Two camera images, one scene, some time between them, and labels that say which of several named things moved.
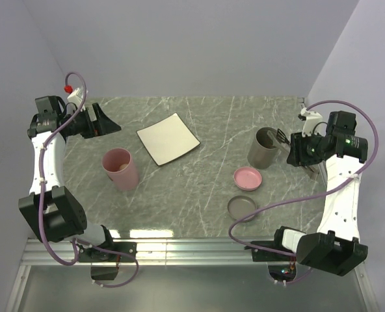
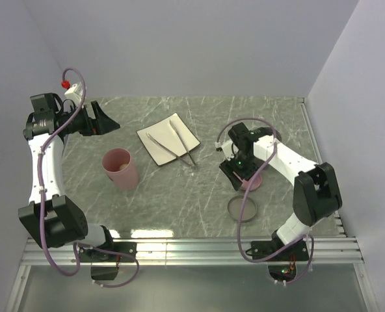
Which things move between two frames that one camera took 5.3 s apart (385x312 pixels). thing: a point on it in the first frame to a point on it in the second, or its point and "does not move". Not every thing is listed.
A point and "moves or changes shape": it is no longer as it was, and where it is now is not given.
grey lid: (240, 206) does not move
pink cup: (118, 165) does not move
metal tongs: (280, 140) moves or changes shape
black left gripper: (102, 125) does not move
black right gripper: (296, 155) to (228, 167)
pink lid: (248, 179) does not move
